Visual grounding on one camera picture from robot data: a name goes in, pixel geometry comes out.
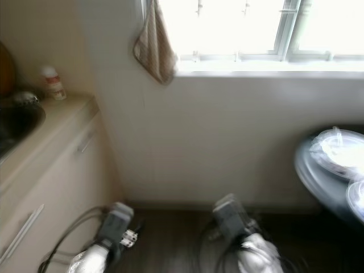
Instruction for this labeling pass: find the beige kitchen counter cabinet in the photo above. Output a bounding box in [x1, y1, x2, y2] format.
[0, 94, 123, 273]

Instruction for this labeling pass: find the steel kitchen sink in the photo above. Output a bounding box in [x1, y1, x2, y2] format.
[0, 98, 47, 157]

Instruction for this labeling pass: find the round black table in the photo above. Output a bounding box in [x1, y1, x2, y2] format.
[294, 125, 364, 225]

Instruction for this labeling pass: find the plain white plate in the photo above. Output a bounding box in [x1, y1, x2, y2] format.
[310, 127, 364, 181]

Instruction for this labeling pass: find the white bottle red label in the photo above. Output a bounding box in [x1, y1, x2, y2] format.
[41, 65, 68, 102]

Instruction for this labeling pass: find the steel sink strainer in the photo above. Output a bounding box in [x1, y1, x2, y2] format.
[13, 90, 42, 106]

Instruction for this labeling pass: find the beige striped hanging dish towel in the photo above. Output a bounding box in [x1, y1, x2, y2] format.
[133, 0, 178, 86]

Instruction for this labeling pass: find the round wooden board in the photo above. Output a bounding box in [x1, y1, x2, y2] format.
[0, 43, 16, 97]

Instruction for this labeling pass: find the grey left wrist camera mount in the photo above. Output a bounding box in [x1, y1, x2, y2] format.
[98, 202, 137, 251]

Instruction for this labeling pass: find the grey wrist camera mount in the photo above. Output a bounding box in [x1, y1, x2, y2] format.
[212, 193, 254, 242]
[98, 202, 137, 251]

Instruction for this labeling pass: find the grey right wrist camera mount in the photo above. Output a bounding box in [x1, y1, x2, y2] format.
[212, 193, 254, 242]

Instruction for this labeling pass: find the white window frame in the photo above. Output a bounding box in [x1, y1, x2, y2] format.
[141, 0, 364, 63]

